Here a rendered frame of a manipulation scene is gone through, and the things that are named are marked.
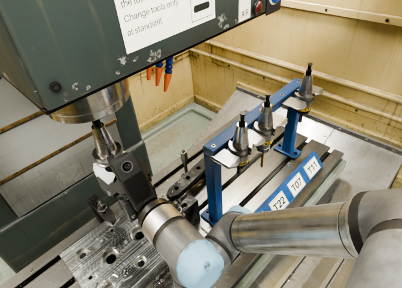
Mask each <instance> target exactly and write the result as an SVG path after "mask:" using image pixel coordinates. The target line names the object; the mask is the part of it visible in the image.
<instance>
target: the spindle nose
mask: <svg viewBox="0 0 402 288"><path fill-rule="evenodd" d="M129 95H130V90H129V82H128V79H124V80H122V81H120V82H118V83H115V84H113V85H112V86H110V87H107V88H105V89H103V90H101V91H99V92H96V93H94V94H92V95H90V96H88V97H86V98H84V99H82V100H79V101H77V102H75V103H73V104H71V105H68V106H67V107H65V108H62V109H60V110H58V111H56V112H54V113H51V114H49V115H48V116H49V118H51V119H53V120H55V121H57V122H61V123H67V124H81V123H88V122H94V121H96V120H100V119H102V118H104V117H107V116H109V115H111V114H113V113H114V112H116V111H117V110H119V109H120V108H121V107H122V106H123V105H124V104H125V103H126V102H127V100H128V98H129Z"/></svg>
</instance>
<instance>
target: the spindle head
mask: <svg viewBox="0 0 402 288"><path fill-rule="evenodd" d="M255 1H256V0H251V17H250V18H248V19H246V20H244V21H242V22H239V23H238V16H239V0H215V18H214V19H211V20H208V21H207V22H204V23H201V24H199V25H197V26H194V27H192V28H190V29H187V30H185V31H182V32H180V33H178V34H175V35H172V36H171V37H168V38H165V39H163V40H161V41H158V42H156V43H154V44H151V45H148V46H146V47H144V48H141V49H139V50H137V51H134V52H132V53H129V54H127V52H126V48H125V45H124V39H123V35H122V32H121V27H120V22H119V19H118V14H117V10H116V7H115V2H114V0H0V75H1V76H2V77H4V78H5V79H6V80H7V81H8V82H9V83H10V84H11V85H13V86H14V87H15V88H16V89H17V90H18V91H19V92H20V93H22V94H23V95H24V96H25V97H26V98H28V100H30V101H31V102H32V103H33V104H34V105H35V106H37V107H38V108H39V109H40V110H41V111H42V112H43V113H44V114H46V115H49V114H51V113H54V112H56V111H58V110H60V109H62V108H65V107H67V106H68V105H71V104H73V103H75V102H77V101H79V100H82V99H84V98H86V97H88V96H90V95H92V94H94V93H96V92H99V91H101V90H103V89H105V88H107V87H110V86H112V85H113V84H115V83H118V82H120V81H122V80H124V79H127V78H129V77H131V76H133V75H135V74H137V73H139V72H141V71H144V70H146V69H148V68H150V67H152V66H154V65H157V64H158V63H160V62H163V61H165V60H167V59H169V58H172V57H174V56H176V55H178V54H180V53H182V52H184V51H186V50H189V49H191V48H193V47H195V46H198V45H199V44H201V43H204V42H205V41H208V40H210V39H212V38H214V37H217V36H219V35H221V34H223V33H225V32H227V31H229V30H231V29H234V28H236V27H238V26H240V25H242V24H244V23H246V22H248V21H250V20H253V19H255V18H257V17H259V16H262V15H263V14H265V13H266V0H263V4H264V6H263V10H262V12H261V14H260V15H259V16H255V15H254V14H253V11H252V9H253V5H254V2H255Z"/></svg>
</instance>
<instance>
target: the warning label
mask: <svg viewBox="0 0 402 288"><path fill-rule="evenodd" d="M114 2H115V7H116V10H117V14H118V19H119V22H120V27H121V32H122V35H123V39H124V45H125V48H126V52H127V54H129V53H132V52H134V51H137V50H139V49H141V48H144V47H146V46H148V45H151V44H154V43H156V42H158V41H161V40H163V39H165V38H168V37H171V36H172V35H175V34H178V33H180V32H182V31H185V30H187V29H190V28H192V27H194V26H197V25H199V24H201V23H204V22H207V21H208V20H211V19H214V18H215V0H114Z"/></svg>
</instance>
